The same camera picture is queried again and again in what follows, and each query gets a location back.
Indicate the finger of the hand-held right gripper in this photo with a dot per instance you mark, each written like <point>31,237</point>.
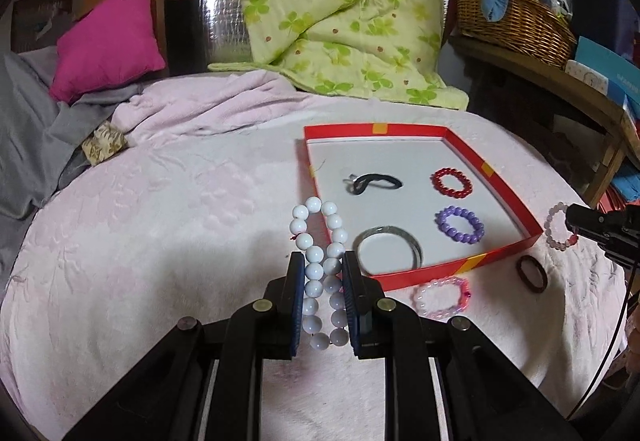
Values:
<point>622,255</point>
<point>595,220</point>

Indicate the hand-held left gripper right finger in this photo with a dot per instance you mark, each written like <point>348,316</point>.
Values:
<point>351,306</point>

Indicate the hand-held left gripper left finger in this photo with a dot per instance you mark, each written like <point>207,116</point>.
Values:
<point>298,306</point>

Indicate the red cardboard box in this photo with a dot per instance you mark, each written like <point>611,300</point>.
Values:
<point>400,156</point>

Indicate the blue cloth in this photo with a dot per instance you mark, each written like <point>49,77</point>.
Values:
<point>627,183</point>

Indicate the small white box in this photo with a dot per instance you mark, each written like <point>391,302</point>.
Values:
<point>587,76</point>

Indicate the pale pink blanket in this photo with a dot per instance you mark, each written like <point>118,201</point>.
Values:
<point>175,221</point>

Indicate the wooden bench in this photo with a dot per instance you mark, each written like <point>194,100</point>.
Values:
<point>550,76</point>

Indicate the blue cardboard box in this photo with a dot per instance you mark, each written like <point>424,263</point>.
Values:
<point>615,66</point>

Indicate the wicker basket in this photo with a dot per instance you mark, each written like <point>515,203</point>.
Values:
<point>520,26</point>

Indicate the small floral cushion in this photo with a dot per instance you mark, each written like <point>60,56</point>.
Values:
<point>102,143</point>

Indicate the silver foil mat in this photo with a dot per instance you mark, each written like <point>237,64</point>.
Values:
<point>220,11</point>

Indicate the magenta pillow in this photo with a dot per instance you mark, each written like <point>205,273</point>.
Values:
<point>105,46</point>

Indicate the grey cloth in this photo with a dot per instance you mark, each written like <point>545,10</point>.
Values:
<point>25,131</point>

